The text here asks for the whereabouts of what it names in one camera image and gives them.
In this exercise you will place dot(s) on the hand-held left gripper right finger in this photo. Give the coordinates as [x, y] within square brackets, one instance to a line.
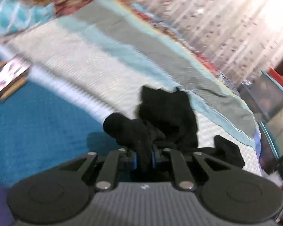
[153, 160]

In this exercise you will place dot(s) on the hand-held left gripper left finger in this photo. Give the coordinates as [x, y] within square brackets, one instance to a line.
[132, 160]

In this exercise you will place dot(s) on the black pants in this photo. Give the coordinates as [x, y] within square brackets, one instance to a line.
[167, 113]

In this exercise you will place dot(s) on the teal grey patterned bedspread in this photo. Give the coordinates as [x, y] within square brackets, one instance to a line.
[85, 63]

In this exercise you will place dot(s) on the clear plastic storage box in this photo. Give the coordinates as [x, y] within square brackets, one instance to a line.
[266, 98]

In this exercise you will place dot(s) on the beige patterned curtain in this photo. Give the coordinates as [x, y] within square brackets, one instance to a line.
[214, 23]

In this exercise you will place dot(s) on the smartphone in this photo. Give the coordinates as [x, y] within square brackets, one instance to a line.
[7, 75]

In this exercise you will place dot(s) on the teal white patterned pillow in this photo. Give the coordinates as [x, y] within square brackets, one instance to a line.
[11, 16]

